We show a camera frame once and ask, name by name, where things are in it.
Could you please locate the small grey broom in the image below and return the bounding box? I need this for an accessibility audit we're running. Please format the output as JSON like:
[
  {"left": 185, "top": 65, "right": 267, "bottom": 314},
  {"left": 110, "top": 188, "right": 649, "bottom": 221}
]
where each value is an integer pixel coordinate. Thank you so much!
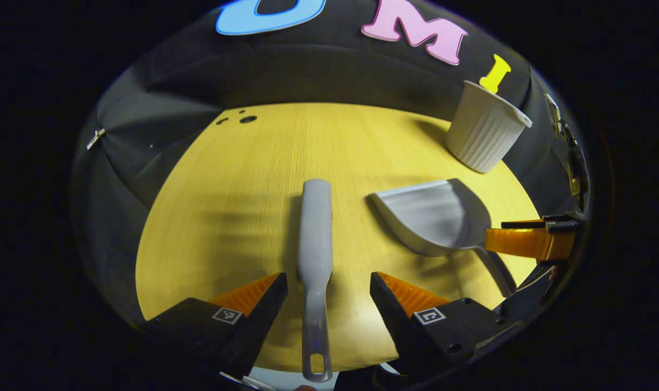
[{"left": 298, "top": 179, "right": 334, "bottom": 383}]

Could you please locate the grey dustpan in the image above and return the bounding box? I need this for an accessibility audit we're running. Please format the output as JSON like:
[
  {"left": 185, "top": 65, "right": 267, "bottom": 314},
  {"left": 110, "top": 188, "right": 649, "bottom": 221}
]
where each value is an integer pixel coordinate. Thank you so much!
[{"left": 369, "top": 178, "right": 518, "bottom": 299}]

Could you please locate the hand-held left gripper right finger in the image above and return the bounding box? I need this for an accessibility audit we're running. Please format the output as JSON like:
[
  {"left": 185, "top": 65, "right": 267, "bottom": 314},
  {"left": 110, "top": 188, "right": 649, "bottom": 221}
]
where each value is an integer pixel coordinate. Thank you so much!
[{"left": 369, "top": 270, "right": 525, "bottom": 384}]

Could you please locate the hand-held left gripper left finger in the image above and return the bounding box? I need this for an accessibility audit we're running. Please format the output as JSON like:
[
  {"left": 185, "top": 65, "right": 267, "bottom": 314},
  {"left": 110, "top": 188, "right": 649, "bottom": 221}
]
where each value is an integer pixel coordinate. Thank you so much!
[{"left": 141, "top": 272, "right": 290, "bottom": 381}]

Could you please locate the white ribbed garbage bin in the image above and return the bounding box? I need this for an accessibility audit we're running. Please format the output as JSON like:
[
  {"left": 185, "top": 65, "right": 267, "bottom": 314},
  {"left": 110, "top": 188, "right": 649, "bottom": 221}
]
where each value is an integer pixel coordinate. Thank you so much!
[{"left": 445, "top": 80, "right": 533, "bottom": 174}]

